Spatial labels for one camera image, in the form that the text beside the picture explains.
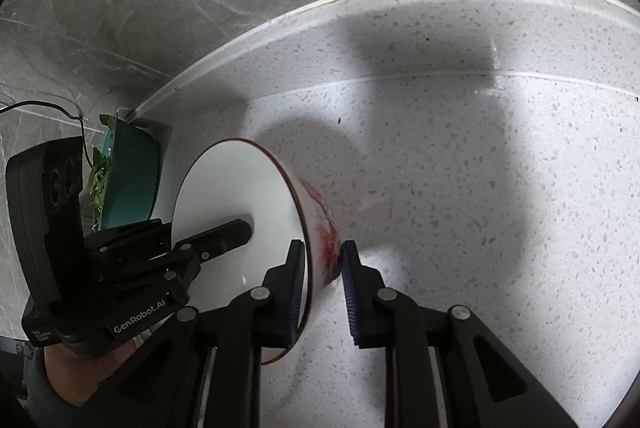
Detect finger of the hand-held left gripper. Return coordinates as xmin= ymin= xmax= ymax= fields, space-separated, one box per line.
xmin=172 ymin=219 xmax=253 ymax=265

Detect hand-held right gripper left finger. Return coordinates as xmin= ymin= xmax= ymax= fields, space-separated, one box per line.
xmin=85 ymin=239 xmax=307 ymax=428

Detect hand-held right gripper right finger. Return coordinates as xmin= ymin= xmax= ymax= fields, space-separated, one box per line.
xmin=341 ymin=240 xmax=578 ymax=428

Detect white bowl with red flowers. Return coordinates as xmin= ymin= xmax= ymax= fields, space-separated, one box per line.
xmin=171 ymin=138 xmax=343 ymax=366

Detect person's left forearm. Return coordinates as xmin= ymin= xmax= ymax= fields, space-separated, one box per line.
xmin=22 ymin=348 xmax=93 ymax=428

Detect person's left hand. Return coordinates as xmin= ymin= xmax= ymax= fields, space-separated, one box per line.
xmin=42 ymin=335 xmax=143 ymax=409

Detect green leafy vegetables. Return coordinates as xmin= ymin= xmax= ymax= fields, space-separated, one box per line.
xmin=86 ymin=114 xmax=121 ymax=211

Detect teal plastic basin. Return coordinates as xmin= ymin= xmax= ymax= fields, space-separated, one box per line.
xmin=92 ymin=113 xmax=163 ymax=231

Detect black cable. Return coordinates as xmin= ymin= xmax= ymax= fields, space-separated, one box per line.
xmin=0 ymin=102 xmax=108 ymax=171

